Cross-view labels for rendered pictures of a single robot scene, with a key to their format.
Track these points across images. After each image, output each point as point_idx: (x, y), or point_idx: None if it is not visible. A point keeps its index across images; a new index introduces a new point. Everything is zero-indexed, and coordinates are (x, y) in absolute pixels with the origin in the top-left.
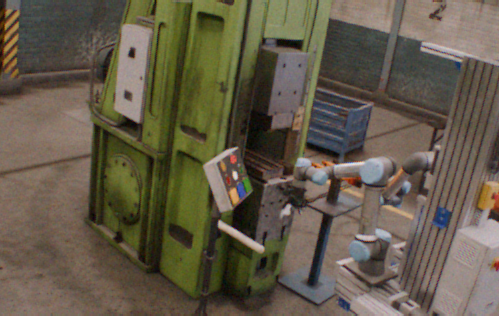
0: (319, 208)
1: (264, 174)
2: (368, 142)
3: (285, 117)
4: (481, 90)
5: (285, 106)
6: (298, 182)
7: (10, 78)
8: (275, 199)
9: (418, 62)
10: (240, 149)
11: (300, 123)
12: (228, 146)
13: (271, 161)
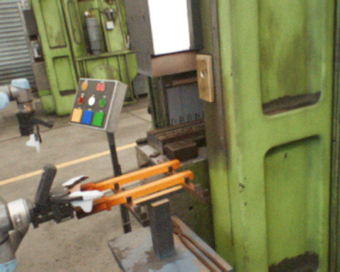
0: (139, 230)
1: (147, 135)
2: None
3: (144, 59)
4: None
5: (140, 40)
6: (21, 103)
7: None
8: (146, 177)
9: None
10: (162, 99)
11: (207, 89)
12: (147, 87)
13: (178, 133)
